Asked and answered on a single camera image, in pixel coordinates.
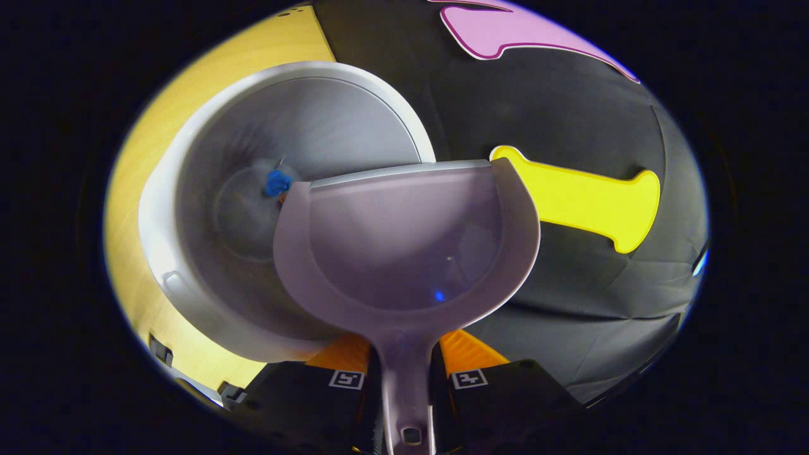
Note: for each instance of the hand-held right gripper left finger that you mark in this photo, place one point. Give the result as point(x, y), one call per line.
point(310, 404)

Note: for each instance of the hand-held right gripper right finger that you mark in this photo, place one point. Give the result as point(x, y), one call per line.
point(505, 404)

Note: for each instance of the lilac dustpan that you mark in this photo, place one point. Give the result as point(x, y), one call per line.
point(411, 253)

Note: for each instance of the blue trash scrap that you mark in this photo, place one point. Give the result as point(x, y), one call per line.
point(278, 182)

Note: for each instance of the white ribbed garbage bin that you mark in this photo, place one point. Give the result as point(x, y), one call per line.
point(208, 145)

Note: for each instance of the wooden desktop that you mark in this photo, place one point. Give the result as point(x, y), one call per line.
point(189, 82)

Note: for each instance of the black desk edge bracket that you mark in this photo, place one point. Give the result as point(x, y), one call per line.
point(160, 349)
point(231, 393)

